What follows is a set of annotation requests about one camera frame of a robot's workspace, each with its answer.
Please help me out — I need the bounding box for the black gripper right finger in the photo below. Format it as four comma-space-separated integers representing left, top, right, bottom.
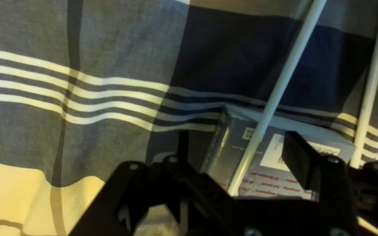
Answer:
281, 129, 378, 236

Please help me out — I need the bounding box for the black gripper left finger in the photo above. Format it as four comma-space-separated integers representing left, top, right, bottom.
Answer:
68, 129, 252, 236

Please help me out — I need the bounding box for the grey hardcover book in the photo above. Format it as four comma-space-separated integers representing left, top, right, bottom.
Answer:
200, 103, 357, 201

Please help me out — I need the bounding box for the white plastic clothes hanger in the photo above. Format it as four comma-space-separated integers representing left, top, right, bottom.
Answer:
227, 0, 378, 196

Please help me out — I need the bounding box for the plaid duvet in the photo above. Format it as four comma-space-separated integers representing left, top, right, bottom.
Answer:
0, 0, 378, 236

